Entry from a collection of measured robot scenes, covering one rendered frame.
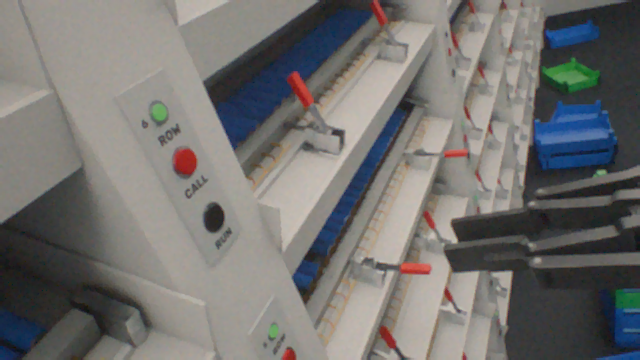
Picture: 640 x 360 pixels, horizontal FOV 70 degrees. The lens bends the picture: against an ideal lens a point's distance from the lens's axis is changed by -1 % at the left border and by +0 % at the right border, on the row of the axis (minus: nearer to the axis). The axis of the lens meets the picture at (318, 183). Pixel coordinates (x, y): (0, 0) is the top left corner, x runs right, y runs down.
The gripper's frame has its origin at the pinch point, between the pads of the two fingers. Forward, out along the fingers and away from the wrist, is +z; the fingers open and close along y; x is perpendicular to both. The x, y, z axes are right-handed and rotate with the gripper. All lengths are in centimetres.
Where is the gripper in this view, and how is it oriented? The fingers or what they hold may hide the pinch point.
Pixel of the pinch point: (487, 241)
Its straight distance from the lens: 45.1
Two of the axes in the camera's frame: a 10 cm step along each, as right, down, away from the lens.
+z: -8.1, 1.9, 5.6
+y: -3.8, 5.6, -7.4
